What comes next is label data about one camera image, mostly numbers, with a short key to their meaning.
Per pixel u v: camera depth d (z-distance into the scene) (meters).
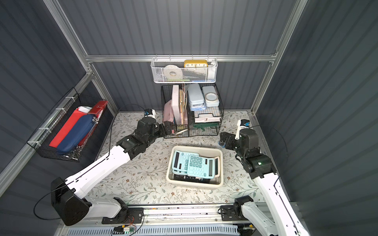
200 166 0.79
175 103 0.90
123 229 0.69
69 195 0.39
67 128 0.72
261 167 0.46
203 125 0.99
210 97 0.98
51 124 0.66
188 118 1.04
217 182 0.81
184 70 0.88
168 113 1.03
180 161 0.81
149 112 0.66
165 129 0.69
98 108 0.77
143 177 0.87
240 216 0.73
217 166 0.78
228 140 0.62
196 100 0.92
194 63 0.87
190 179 0.83
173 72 0.84
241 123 0.62
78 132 0.68
